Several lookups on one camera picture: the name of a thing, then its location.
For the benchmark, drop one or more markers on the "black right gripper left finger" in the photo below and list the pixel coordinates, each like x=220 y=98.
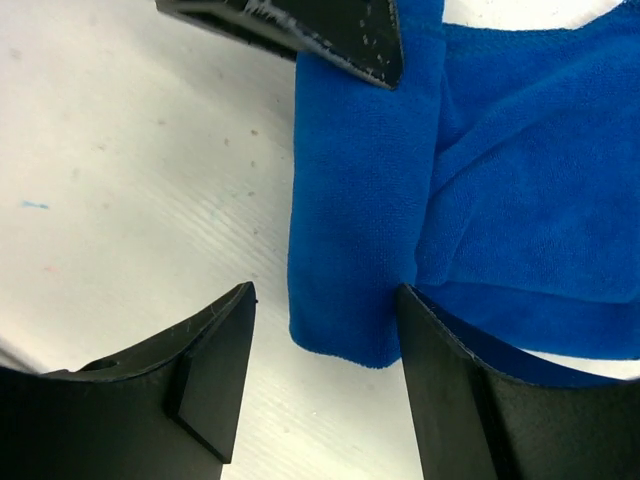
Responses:
x=165 y=408

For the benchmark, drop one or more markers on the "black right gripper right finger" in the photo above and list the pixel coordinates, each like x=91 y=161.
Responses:
x=483 y=409

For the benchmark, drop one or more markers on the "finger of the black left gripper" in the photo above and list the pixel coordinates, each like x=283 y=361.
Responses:
x=229 y=19
x=360 y=37

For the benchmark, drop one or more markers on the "blue towel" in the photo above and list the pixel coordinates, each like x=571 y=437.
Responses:
x=501 y=179

